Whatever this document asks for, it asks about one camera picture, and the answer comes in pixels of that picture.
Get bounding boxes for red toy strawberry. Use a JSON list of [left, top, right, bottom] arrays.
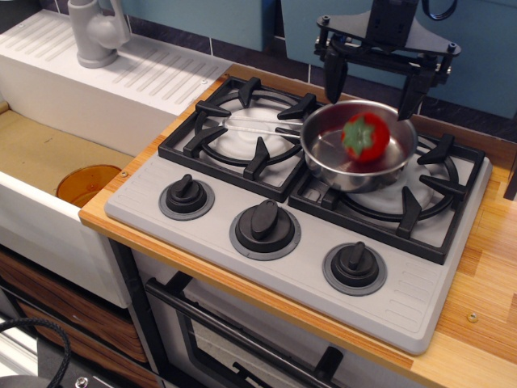
[[341, 112, 390, 163]]

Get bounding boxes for black burner grate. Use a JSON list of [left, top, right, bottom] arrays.
[[158, 77, 321, 202], [288, 135, 486, 264]]

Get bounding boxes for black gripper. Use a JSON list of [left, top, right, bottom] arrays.
[[314, 1, 461, 120]]

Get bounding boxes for black middle stove knob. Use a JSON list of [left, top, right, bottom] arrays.
[[229, 200, 301, 261]]

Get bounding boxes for black stove knob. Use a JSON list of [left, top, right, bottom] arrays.
[[158, 174, 215, 221], [229, 200, 301, 261], [322, 242, 388, 297]]

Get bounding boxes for grey toy faucet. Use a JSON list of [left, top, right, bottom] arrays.
[[68, 0, 131, 69]]

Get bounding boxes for white toy sink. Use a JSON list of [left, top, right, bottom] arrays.
[[1, 11, 229, 308]]

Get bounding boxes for black left stove knob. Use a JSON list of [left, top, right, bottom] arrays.
[[158, 174, 215, 221]]

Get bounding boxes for black right burner grate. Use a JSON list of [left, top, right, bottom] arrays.
[[288, 135, 486, 264]]

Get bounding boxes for wooden drawer fronts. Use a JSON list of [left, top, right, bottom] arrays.
[[1, 247, 160, 387]]

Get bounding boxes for black left burner grate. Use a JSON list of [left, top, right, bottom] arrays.
[[158, 77, 321, 202]]

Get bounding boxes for black right stove knob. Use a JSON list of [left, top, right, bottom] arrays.
[[322, 242, 388, 297]]

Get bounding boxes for grey toy stove top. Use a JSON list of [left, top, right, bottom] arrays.
[[105, 77, 492, 354]]

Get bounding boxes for black braided cable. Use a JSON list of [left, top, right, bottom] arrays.
[[0, 317, 72, 385]]

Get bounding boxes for oven door with handle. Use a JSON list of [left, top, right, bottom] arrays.
[[145, 272, 413, 387]]

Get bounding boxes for stainless steel pot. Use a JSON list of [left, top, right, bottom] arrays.
[[222, 99, 418, 193]]

